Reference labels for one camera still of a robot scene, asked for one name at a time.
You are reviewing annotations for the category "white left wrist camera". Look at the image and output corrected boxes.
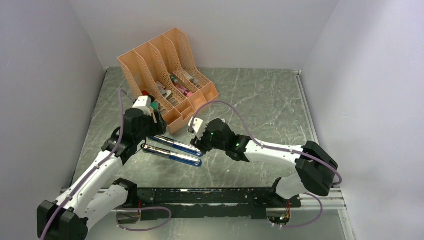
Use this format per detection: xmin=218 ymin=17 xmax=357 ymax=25
xmin=132 ymin=95 xmax=154 ymax=117

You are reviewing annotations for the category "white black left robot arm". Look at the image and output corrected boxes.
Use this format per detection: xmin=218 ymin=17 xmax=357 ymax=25
xmin=36 ymin=108 xmax=167 ymax=240

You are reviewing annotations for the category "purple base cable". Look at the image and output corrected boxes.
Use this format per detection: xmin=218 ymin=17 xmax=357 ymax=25
xmin=112 ymin=206 xmax=172 ymax=232
xmin=271 ymin=192 xmax=324 ymax=230

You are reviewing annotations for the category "green capped marker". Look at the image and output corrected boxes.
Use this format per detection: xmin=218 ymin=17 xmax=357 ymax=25
xmin=170 ymin=75 xmax=179 ymax=84

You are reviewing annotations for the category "green round item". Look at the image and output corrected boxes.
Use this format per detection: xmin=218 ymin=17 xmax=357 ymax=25
xmin=150 ymin=102 xmax=160 ymax=111

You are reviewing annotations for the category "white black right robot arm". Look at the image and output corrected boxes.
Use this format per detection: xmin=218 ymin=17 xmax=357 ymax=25
xmin=188 ymin=117 xmax=338 ymax=207

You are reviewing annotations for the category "orange plastic file organizer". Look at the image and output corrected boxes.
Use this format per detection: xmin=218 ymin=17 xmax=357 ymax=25
xmin=117 ymin=27 xmax=219 ymax=134

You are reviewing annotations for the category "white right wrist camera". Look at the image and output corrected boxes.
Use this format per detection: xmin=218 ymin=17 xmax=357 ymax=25
xmin=188 ymin=116 xmax=207 ymax=140

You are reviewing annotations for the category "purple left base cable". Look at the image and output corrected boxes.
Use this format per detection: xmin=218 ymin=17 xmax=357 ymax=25
xmin=112 ymin=206 xmax=172 ymax=232

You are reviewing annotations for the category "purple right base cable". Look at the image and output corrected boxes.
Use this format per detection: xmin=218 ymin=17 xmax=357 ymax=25
xmin=271 ymin=192 xmax=324 ymax=230

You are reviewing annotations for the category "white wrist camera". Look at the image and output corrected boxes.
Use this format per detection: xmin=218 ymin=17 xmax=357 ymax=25
xmin=132 ymin=95 xmax=154 ymax=117
xmin=188 ymin=116 xmax=207 ymax=140

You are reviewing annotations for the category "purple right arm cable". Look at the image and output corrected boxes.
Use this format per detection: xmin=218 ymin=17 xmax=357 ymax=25
xmin=188 ymin=100 xmax=343 ymax=186

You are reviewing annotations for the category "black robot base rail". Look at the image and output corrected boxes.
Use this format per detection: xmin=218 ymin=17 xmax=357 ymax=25
xmin=118 ymin=186 xmax=302 ymax=221

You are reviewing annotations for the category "blue metal stapler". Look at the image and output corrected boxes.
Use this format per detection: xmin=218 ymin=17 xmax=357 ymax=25
xmin=141 ymin=135 xmax=204 ymax=167

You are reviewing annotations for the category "grey white stapler remover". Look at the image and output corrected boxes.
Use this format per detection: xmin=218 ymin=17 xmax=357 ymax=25
xmin=155 ymin=81 xmax=172 ymax=99

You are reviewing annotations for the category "grey white item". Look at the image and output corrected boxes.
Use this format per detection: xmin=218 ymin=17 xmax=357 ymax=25
xmin=184 ymin=72 xmax=199 ymax=85

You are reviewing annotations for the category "pink marker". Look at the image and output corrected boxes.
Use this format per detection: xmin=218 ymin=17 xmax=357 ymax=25
xmin=176 ymin=84 xmax=193 ymax=98

